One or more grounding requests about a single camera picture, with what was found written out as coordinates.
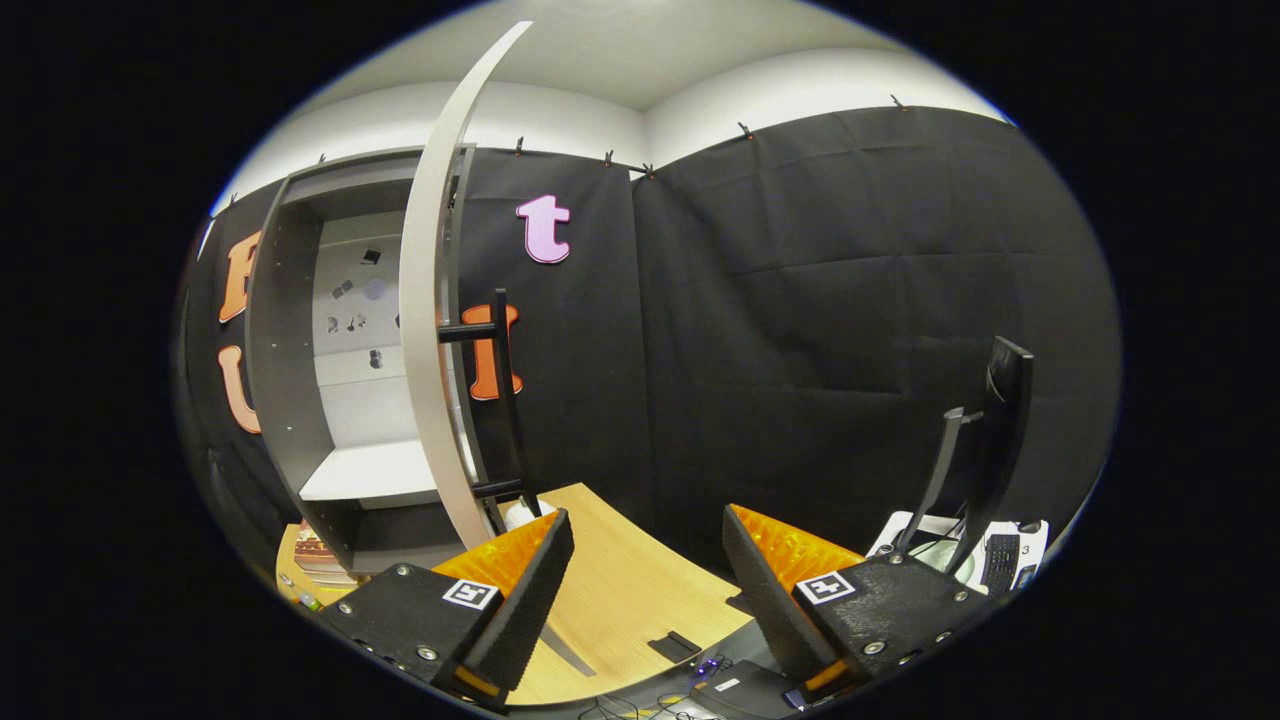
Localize beige cabinet door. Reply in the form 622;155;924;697
398;20;546;551

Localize black monitor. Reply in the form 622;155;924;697
893;335;1036;579

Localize black electronics box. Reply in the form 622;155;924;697
690;660;801;719

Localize white side table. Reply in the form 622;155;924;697
865;510;1051;596

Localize black keyboard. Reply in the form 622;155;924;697
980;533;1021;598

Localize tangle of black cables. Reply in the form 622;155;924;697
580;690;701;720

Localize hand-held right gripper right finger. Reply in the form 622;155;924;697
722;503;1001;706

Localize stack of books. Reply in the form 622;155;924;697
290;522;361;586

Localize black backdrop cloth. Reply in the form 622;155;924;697
175;105;1123;576

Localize dark grey cabinet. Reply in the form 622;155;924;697
245;145;501;576

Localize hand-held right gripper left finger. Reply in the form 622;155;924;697
315;508;576;713

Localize row of black cloth clips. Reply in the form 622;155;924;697
225;93;906;206

